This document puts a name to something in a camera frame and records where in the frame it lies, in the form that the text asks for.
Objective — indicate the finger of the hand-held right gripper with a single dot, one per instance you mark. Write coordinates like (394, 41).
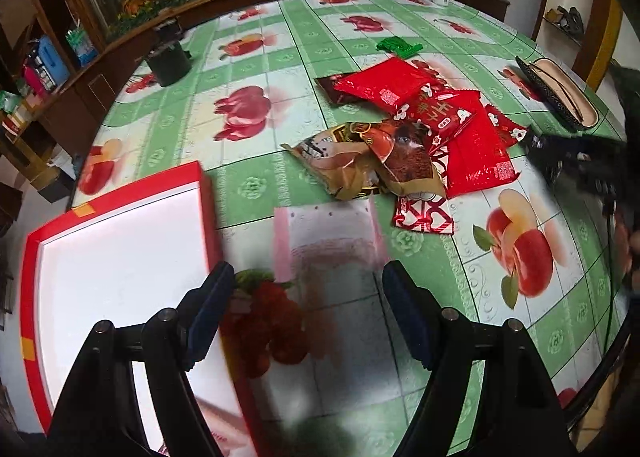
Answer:
(565, 147)
(590, 179)

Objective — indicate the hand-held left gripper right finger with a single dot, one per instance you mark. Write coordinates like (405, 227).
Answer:
(406, 312)

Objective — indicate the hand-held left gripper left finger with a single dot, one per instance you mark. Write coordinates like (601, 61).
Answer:
(210, 309)

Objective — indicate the small red snack packet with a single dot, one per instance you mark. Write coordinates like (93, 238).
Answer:
(507, 129)

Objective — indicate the plain red snack packet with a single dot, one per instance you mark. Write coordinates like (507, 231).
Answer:
(475, 157)

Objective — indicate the red box with white inside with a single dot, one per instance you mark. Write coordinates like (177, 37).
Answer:
(115, 277)

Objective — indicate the pink white snack packet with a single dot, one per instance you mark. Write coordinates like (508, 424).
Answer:
(330, 237)

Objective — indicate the brown dark picture snack packet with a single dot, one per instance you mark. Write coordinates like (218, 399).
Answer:
(412, 157)

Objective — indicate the glossy red snack packet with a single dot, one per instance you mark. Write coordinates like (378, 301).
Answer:
(385, 82)

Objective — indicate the open patterned glasses case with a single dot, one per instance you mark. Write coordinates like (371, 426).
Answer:
(565, 92)

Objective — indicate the red white heart snack packet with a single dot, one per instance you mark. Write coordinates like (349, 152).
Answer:
(422, 214)

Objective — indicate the tan brown snack packet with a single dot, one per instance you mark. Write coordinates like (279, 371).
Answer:
(335, 162)

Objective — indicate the green snack packet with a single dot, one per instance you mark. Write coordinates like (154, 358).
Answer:
(397, 46)

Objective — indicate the maroon nut snack packet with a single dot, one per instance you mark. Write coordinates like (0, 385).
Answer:
(330, 89)

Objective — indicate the black cup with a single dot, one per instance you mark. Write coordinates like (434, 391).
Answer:
(170, 64)

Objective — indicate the green fruit print tablecloth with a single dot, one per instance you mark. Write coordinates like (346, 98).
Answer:
(280, 67)

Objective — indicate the wooden shelf unit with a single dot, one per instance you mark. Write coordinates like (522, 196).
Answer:
(35, 127)

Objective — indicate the small black box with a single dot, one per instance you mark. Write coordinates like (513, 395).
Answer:
(167, 32)

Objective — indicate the green white packet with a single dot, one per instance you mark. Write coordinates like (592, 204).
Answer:
(82, 47)

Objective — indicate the blue container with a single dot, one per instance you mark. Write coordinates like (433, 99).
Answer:
(52, 59)

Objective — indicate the dark items on wall shelf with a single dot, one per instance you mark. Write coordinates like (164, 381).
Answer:
(567, 19)

